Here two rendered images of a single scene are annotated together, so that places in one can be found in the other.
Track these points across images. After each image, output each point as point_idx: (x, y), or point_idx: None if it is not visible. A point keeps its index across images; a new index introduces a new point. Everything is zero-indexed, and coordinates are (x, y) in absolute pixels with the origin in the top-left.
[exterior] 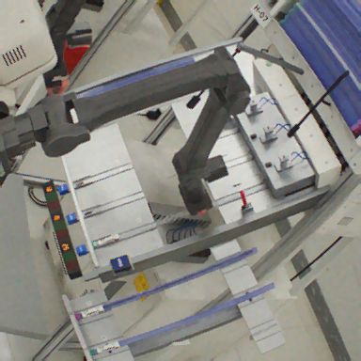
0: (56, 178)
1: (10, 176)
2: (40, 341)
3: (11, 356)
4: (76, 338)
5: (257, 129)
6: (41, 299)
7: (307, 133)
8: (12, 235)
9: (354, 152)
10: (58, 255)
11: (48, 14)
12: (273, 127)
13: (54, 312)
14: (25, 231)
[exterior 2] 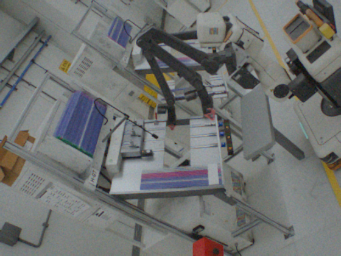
0: (235, 233)
1: (248, 152)
2: (262, 180)
3: (275, 163)
4: (239, 148)
5: (136, 138)
6: (259, 204)
7: (119, 129)
8: (248, 125)
9: (109, 110)
10: (245, 219)
11: (200, 78)
12: (130, 130)
13: (254, 201)
14: (243, 131)
